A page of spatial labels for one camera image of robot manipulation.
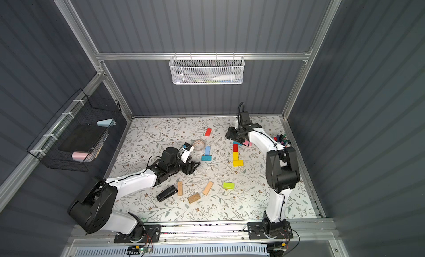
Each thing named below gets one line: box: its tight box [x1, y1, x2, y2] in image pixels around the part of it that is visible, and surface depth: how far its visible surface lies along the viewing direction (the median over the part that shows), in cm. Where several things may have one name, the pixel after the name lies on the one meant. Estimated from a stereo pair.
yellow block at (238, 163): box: [232, 160, 245, 167], surface depth 98 cm
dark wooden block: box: [188, 192, 201, 204], surface depth 85 cm
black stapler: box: [156, 184, 178, 203], surface depth 84 cm
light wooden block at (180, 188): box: [177, 181, 184, 197], surface depth 88 cm
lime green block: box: [223, 181, 235, 190], surface depth 91 cm
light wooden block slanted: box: [202, 181, 214, 196], surface depth 88 cm
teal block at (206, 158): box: [200, 155, 212, 162], surface depth 101 cm
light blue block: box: [204, 146, 211, 156], surface depth 104 cm
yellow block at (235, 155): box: [232, 151, 239, 161], surface depth 101 cm
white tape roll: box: [192, 139, 206, 152], surface depth 107 cm
